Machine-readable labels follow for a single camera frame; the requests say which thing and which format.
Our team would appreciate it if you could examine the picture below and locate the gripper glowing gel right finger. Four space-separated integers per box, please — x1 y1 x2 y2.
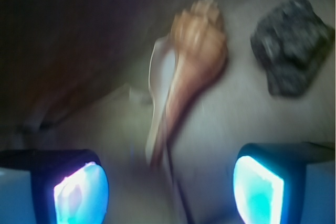
233 142 335 223

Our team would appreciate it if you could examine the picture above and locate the gripper glowing gel left finger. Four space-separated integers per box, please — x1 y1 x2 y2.
1 149 109 223

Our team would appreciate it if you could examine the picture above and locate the orange spiral conch shell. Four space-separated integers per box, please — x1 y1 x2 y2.
145 0 228 167

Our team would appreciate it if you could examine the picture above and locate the brown paper bag tray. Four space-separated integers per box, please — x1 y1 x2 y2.
1 0 335 223

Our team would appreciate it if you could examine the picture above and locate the dark brown rock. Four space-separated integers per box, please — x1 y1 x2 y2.
250 0 335 97

